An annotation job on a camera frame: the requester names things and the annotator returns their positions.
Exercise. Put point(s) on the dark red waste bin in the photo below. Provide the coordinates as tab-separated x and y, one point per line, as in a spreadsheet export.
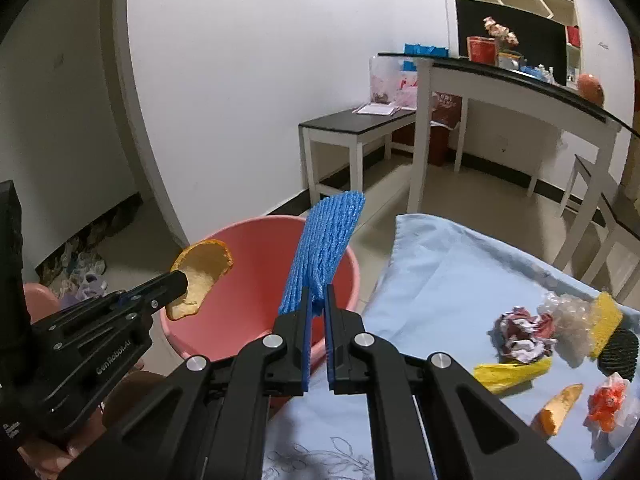
442	130

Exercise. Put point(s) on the small red box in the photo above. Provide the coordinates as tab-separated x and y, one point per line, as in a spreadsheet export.
573	36

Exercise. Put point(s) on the white paper sheet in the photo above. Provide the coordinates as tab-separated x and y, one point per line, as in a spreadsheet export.
375	109

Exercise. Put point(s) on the blue foam net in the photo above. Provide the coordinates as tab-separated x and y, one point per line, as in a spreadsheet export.
320	245

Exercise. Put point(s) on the blue plastic bag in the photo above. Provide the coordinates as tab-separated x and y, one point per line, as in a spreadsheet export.
530	70

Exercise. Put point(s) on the orange plastic bag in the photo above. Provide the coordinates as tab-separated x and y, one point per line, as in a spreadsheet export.
607	400

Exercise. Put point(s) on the clear plastic wrap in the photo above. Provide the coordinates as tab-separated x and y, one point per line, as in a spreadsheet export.
570	320

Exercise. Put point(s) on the blue plastic pack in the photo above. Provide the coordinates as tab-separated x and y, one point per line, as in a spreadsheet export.
425	50

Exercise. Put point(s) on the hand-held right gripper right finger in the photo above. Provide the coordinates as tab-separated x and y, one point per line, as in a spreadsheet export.
328	350

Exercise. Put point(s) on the light blue floral bedsheet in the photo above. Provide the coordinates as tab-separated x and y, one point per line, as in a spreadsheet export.
440	285

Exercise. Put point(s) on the narrow orange peel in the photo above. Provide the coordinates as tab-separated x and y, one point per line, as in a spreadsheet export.
555	410

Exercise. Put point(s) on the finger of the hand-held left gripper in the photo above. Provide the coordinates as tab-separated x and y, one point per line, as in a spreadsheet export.
150	285
120	322

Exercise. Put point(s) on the yellow plastic wrapper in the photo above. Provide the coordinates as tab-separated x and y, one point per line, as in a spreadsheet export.
500	375

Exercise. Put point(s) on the dark-topped white bench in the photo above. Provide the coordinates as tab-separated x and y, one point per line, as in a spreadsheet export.
350	122
620	220

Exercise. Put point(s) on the person's left hand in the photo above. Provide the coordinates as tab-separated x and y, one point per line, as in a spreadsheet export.
130	392

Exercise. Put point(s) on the small pink basin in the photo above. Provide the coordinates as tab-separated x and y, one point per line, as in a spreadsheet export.
42	302

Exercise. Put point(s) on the pink plastic bucket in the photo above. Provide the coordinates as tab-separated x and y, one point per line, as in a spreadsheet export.
240	270

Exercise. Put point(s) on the printed paper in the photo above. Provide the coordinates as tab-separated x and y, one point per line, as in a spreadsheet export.
520	332

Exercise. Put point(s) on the flower bouquet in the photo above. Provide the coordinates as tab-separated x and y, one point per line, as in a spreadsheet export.
500	30

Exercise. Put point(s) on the clear plastic bag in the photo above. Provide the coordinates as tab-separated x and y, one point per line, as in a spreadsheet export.
382	82

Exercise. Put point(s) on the pile of shoes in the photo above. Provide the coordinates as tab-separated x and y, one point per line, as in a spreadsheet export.
75	260

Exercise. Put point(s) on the pink printed plastic bag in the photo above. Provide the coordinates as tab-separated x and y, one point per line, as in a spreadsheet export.
407	87

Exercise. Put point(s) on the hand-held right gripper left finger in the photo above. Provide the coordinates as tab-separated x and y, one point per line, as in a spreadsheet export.
305	355

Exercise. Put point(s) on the small yellow white container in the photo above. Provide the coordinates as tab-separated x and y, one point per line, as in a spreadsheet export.
509	61

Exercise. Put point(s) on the small white bottle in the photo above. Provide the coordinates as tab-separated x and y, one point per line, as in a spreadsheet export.
549	75

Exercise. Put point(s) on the black foam net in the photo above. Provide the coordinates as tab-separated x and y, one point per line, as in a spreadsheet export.
620	352

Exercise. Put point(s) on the black flat screen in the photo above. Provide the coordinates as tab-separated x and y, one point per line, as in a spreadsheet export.
530	25

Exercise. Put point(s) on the red round fruit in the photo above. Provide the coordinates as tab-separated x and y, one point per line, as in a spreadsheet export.
590	89

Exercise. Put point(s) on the white table with glass top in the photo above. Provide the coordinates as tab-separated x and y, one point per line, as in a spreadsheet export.
500	92

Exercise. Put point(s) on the broad orange peel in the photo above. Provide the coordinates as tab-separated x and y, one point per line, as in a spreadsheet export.
205	270

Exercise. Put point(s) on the yellow foam net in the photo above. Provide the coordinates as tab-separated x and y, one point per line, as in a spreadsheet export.
605	320

